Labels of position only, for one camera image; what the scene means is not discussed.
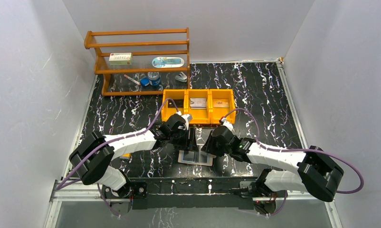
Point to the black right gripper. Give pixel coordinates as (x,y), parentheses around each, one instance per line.
(209,147)

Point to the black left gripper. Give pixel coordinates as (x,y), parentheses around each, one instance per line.
(186,138)

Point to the beige card holder wallet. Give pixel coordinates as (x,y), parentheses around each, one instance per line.
(195,158)

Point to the silver credit card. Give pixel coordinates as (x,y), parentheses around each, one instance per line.
(198,103)

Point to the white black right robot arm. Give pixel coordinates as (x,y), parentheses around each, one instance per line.
(305,171)

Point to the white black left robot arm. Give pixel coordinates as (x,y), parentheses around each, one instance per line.
(91,159)

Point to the gold credit card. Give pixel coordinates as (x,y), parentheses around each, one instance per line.
(220,103)

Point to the black credit card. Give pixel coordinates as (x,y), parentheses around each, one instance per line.
(179,103)

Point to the right yellow bin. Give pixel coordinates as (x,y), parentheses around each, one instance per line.
(217,113)

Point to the yellow bin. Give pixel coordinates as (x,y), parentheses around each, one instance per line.
(199,116)
(179,97)
(217,113)

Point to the middle yellow bin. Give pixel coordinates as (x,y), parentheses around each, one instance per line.
(199,116)

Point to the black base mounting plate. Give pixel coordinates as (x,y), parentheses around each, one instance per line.
(218,192)

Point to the left yellow bin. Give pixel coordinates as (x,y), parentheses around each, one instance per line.
(179,97)

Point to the small yellow block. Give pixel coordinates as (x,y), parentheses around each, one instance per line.
(125,156)

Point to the blue white jar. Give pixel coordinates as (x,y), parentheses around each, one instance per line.
(154,78)

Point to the small blue cube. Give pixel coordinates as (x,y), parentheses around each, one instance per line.
(144,81)

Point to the white marker pen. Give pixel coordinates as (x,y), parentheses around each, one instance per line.
(132,80)

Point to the blue oval package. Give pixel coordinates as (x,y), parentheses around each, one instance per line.
(168,62)

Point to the wooden shelf rack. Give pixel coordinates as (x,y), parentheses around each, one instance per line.
(144,45)

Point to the white red box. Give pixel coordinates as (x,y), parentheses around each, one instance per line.
(120,59)

